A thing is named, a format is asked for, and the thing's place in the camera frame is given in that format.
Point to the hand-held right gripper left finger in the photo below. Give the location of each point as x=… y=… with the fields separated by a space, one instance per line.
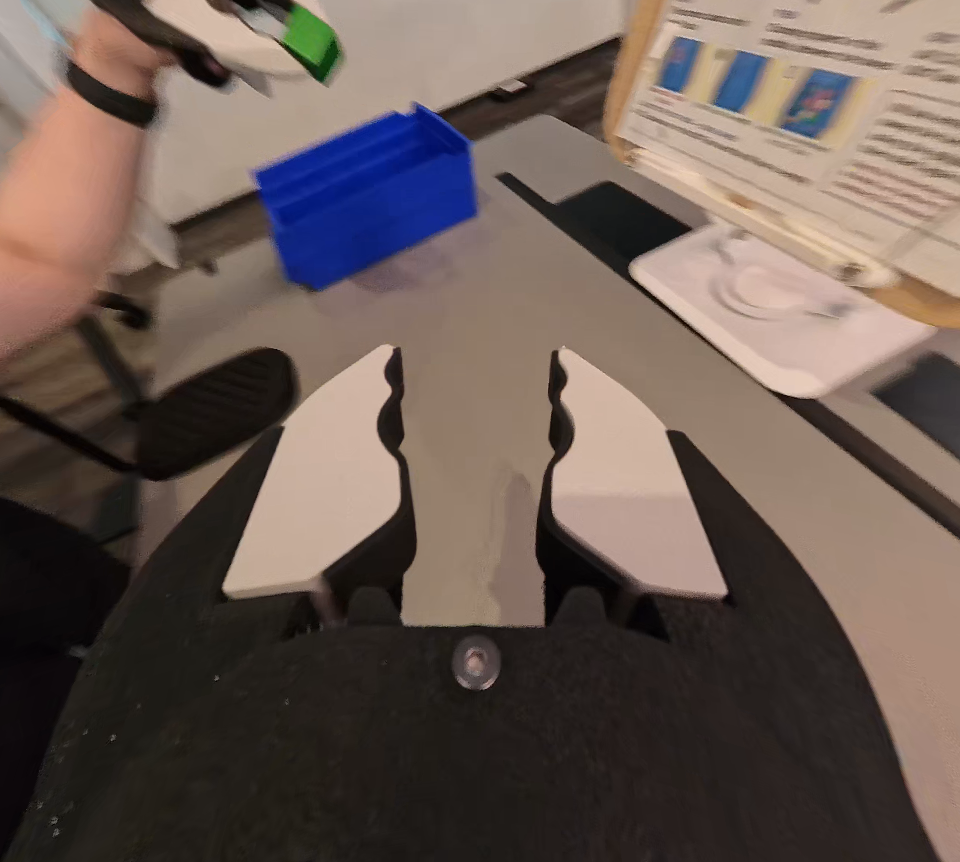
x=322 y=487

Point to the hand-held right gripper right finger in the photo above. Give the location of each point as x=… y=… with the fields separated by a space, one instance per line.
x=630 y=495

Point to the printed instruction sheet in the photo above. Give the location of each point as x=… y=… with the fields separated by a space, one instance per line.
x=810 y=52

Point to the blue plastic bin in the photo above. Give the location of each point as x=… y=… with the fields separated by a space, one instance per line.
x=367 y=202

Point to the black wristband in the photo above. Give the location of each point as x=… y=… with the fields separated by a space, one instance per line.
x=112 y=101

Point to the green wooden cube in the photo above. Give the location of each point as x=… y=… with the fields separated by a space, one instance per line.
x=311 y=45

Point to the white stand base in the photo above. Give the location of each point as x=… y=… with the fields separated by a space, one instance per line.
x=765 y=322

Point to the black desk inlay plate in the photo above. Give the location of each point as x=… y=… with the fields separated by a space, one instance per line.
x=922 y=393
x=622 y=221

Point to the person's left forearm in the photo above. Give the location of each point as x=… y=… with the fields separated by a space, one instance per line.
x=45 y=217

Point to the person's left hand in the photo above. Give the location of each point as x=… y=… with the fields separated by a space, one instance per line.
x=112 y=52

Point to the wooden display board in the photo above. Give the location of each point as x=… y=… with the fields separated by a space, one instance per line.
x=637 y=15

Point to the black floor outlet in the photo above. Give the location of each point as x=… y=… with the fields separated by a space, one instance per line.
x=514 y=88

